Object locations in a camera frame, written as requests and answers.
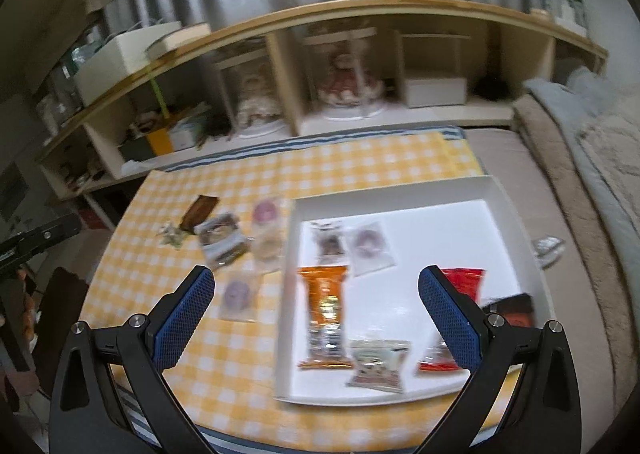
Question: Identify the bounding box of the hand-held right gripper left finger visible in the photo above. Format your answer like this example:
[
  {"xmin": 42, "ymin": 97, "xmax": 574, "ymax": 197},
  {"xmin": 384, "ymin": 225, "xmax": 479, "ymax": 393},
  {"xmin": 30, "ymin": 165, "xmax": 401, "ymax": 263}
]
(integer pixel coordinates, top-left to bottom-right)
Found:
[{"xmin": 47, "ymin": 265, "xmax": 215, "ymax": 454}]

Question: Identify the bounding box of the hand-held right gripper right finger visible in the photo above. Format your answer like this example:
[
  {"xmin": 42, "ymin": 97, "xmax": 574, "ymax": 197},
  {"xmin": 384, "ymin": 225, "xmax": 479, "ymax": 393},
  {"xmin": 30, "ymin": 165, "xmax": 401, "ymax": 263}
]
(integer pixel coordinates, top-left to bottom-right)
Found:
[{"xmin": 417, "ymin": 265, "xmax": 583, "ymax": 454}]

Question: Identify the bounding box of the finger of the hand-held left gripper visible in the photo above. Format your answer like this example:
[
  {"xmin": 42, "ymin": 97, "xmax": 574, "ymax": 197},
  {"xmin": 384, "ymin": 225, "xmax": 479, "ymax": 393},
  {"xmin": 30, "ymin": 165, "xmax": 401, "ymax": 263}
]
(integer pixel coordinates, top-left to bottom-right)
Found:
[{"xmin": 0, "ymin": 214, "xmax": 83, "ymax": 267}]

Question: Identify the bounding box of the red snack packet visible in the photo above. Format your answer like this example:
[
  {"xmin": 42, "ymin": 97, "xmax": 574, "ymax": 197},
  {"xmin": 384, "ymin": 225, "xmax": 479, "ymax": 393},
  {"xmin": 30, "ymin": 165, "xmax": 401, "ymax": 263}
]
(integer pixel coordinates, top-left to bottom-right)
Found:
[{"xmin": 417, "ymin": 268, "xmax": 486, "ymax": 375}]

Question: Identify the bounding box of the black square snack packet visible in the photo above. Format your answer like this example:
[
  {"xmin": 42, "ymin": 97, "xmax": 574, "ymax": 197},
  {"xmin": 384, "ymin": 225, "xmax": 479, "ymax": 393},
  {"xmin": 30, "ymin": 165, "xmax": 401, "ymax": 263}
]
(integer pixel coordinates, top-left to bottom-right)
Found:
[{"xmin": 482, "ymin": 293, "xmax": 536, "ymax": 335}]

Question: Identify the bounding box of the white cardboard tray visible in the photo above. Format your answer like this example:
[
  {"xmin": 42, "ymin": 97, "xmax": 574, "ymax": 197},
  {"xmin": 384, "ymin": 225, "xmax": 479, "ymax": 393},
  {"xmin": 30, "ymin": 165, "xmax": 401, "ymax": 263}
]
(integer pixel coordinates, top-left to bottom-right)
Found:
[{"xmin": 274, "ymin": 175, "xmax": 557, "ymax": 407}]

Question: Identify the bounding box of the green white candy packet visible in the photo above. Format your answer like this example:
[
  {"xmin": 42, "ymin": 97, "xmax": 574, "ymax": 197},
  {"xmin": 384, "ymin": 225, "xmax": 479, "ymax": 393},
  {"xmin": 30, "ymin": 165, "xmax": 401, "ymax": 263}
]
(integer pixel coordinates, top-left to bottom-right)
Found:
[{"xmin": 159, "ymin": 223, "xmax": 188, "ymax": 249}]

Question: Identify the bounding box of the white bear-print snack packet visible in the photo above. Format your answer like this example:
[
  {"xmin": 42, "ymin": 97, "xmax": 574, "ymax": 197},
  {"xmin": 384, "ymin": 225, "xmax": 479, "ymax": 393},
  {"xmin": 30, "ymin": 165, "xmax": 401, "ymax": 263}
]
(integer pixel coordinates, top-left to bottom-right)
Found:
[{"xmin": 346, "ymin": 339, "xmax": 412, "ymax": 392}]

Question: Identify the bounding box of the clear pastry packet dark label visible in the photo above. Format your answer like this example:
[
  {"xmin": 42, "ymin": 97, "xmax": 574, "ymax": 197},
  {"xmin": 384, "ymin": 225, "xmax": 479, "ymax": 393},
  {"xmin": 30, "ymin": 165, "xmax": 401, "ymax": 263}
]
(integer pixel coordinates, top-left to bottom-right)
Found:
[{"xmin": 195, "ymin": 213, "xmax": 251, "ymax": 271}]

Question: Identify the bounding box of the brown snack packet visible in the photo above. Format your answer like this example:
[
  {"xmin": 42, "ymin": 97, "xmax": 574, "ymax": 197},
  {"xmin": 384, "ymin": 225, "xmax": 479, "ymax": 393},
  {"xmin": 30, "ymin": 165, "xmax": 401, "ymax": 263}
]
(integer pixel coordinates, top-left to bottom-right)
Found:
[{"xmin": 179, "ymin": 195, "xmax": 221, "ymax": 235}]

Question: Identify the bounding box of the beige cookie clear packet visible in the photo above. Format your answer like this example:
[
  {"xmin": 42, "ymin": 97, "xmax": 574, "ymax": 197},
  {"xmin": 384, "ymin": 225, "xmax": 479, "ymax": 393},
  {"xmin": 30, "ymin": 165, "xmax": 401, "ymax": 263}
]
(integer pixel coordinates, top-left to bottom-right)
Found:
[{"xmin": 250, "ymin": 229, "xmax": 287, "ymax": 275}]

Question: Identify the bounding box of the orange long snack packet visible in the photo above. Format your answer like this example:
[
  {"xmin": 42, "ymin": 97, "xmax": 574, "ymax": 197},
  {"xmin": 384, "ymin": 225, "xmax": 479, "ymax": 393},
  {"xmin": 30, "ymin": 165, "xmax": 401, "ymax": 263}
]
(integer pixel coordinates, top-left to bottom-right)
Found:
[{"xmin": 296, "ymin": 265, "xmax": 353, "ymax": 370}]

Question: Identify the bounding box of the pink donut packet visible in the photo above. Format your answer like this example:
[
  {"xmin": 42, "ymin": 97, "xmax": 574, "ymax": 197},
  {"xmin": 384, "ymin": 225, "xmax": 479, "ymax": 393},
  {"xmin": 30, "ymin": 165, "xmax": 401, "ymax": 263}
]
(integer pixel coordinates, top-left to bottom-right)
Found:
[{"xmin": 250, "ymin": 199, "xmax": 288, "ymax": 235}]

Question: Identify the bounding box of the clear brown-print candy packet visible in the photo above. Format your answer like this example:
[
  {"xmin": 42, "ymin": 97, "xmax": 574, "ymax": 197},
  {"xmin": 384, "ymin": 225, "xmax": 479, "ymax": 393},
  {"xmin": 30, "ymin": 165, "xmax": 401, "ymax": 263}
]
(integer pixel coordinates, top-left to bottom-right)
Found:
[{"xmin": 307, "ymin": 219, "xmax": 348, "ymax": 265}]

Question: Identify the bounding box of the person's left hand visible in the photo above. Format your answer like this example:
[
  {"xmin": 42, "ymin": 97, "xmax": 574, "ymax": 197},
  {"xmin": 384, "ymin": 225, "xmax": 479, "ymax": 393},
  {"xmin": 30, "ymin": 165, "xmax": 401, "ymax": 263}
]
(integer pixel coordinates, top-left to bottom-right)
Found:
[{"xmin": 0, "ymin": 269, "xmax": 42, "ymax": 402}]

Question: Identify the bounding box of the dark brown cushion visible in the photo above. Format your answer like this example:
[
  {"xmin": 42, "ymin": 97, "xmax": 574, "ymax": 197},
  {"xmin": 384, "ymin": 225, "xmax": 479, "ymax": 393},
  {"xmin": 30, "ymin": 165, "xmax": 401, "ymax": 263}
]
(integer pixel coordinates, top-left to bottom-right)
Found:
[{"xmin": 30, "ymin": 266, "xmax": 90, "ymax": 395}]

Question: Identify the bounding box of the yellow checkered table cover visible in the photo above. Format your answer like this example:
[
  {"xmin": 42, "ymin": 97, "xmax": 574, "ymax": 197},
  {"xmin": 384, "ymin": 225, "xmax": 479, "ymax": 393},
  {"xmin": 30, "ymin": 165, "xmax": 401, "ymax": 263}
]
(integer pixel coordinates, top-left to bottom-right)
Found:
[{"xmin": 80, "ymin": 131, "xmax": 521, "ymax": 437}]

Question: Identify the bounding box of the silver crinkled wrapper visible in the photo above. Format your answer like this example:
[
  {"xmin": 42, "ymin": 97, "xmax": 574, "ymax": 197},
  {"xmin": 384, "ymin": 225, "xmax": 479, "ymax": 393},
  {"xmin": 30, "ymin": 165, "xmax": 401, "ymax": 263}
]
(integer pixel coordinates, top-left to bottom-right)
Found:
[{"xmin": 531, "ymin": 235, "xmax": 566, "ymax": 269}]

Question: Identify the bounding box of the dark green box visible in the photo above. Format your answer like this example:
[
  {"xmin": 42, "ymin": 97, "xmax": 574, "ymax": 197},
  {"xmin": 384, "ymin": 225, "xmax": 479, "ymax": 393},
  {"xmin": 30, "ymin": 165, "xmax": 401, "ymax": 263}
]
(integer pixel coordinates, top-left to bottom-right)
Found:
[{"xmin": 119, "ymin": 136, "xmax": 153, "ymax": 162}]

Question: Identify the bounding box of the clear plastic jar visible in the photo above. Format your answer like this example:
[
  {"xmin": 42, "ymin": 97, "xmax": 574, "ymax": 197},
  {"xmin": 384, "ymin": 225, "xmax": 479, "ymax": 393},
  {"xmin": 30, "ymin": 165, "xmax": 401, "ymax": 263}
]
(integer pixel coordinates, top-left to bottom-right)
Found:
[{"xmin": 35, "ymin": 84, "xmax": 76, "ymax": 135}]

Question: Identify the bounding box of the yellow box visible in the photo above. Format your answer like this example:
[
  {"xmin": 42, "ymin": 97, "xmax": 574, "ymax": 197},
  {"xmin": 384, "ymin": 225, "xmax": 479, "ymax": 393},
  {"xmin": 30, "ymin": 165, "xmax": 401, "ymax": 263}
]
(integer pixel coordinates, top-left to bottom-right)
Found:
[{"xmin": 147, "ymin": 129, "xmax": 176, "ymax": 157}]

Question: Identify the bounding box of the grey mattress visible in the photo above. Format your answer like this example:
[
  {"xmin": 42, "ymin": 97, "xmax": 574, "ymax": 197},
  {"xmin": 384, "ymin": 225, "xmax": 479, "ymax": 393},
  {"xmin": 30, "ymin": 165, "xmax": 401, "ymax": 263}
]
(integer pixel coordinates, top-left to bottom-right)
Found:
[{"xmin": 462, "ymin": 128, "xmax": 618, "ymax": 435}]

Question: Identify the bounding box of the beige fleece blanket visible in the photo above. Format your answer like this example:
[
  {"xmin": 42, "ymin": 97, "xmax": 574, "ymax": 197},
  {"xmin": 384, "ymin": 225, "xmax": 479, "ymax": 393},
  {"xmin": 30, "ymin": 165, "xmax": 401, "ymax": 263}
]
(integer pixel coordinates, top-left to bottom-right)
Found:
[{"xmin": 512, "ymin": 78, "xmax": 640, "ymax": 410}]

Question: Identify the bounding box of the white storage box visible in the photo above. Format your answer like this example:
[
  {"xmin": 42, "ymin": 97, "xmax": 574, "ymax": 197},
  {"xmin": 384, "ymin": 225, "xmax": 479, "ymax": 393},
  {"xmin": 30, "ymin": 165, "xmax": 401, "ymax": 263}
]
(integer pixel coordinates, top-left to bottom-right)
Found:
[{"xmin": 74, "ymin": 22, "xmax": 183, "ymax": 107}]

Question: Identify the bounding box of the small white box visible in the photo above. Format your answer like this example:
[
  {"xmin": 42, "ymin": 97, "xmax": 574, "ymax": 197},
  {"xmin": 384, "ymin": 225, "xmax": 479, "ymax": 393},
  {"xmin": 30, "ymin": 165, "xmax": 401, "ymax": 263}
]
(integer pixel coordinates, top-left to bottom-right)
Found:
[{"xmin": 405, "ymin": 78, "xmax": 468, "ymax": 108}]

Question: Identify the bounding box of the thick book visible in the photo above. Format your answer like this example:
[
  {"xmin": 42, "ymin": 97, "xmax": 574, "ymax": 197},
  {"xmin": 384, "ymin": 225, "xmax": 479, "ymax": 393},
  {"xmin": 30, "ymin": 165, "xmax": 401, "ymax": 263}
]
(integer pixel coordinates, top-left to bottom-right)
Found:
[{"xmin": 146, "ymin": 24, "xmax": 213, "ymax": 59}]

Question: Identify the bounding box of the black fuzzy item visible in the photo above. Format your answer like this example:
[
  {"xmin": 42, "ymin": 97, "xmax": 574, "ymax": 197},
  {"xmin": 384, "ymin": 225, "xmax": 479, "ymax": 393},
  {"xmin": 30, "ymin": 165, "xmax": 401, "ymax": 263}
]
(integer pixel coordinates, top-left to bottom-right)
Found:
[{"xmin": 472, "ymin": 76, "xmax": 506, "ymax": 99}]

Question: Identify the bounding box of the white-dress doll in clear case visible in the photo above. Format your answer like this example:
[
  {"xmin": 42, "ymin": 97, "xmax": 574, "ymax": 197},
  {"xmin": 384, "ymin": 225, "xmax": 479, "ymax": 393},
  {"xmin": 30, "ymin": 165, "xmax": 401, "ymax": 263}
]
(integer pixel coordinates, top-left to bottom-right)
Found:
[{"xmin": 215, "ymin": 41, "xmax": 291, "ymax": 137}]

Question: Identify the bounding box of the grey blanket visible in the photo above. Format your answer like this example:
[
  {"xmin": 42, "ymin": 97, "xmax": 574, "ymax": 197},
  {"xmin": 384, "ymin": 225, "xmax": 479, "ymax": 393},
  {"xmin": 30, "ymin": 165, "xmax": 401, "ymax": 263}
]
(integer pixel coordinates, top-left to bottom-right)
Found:
[{"xmin": 522, "ymin": 66, "xmax": 640, "ymax": 255}]

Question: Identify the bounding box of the red-dress doll in clear case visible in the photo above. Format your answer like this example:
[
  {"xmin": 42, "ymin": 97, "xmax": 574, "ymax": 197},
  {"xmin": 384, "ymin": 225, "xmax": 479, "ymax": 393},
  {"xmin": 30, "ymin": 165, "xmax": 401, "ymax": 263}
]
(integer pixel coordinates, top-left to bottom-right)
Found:
[{"xmin": 305, "ymin": 26, "xmax": 388, "ymax": 119}]

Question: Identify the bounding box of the wooden shelf unit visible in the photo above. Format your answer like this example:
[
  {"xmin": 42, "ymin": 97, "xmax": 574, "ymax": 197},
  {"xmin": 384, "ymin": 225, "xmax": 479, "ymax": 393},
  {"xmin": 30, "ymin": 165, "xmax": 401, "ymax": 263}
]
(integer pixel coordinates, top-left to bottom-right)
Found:
[{"xmin": 37, "ymin": 0, "xmax": 608, "ymax": 199}]

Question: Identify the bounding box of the green hanging cord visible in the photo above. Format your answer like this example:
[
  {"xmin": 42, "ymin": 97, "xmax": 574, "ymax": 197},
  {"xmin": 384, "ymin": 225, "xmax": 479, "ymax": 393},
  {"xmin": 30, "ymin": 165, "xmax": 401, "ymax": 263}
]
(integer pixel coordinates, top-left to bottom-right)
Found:
[{"xmin": 149, "ymin": 68, "xmax": 172, "ymax": 119}]

